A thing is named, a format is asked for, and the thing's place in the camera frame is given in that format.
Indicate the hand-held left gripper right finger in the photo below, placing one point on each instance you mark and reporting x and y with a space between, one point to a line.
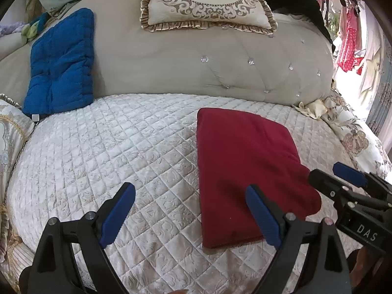
265 217

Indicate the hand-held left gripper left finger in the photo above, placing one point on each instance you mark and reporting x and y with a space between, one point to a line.
118 216

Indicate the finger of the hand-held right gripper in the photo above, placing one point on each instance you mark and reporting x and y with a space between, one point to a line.
350 173
324 182

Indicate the dark red knit garment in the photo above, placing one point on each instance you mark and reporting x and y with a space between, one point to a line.
245 156

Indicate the person's right hand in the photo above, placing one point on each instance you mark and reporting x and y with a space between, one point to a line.
363 266

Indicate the floral sofa armrest cushion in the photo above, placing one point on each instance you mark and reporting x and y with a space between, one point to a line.
352 131

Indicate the white quilted sofa cover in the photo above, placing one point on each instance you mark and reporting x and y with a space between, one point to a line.
116 159

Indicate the grey-blue patterned curtain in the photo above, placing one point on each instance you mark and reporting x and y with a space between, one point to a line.
382 104

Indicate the white hanging garment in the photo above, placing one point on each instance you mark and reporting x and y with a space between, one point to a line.
372 64

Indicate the cream floral fringed cushion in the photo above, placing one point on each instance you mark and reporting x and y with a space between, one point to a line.
12 159

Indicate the red polka dot hanging garment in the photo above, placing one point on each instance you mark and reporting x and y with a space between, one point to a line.
347 46

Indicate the blue quilted cushion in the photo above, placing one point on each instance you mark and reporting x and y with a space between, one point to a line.
61 64

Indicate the beige tufted sofa backrest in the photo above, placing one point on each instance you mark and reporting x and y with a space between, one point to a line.
183 61

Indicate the green and blue soft toy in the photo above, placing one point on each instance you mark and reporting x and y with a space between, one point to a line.
33 27

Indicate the lavender cloth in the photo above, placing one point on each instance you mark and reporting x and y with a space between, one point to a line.
10 30

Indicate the floral ruffled throw pillow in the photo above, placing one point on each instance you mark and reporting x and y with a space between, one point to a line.
202 3

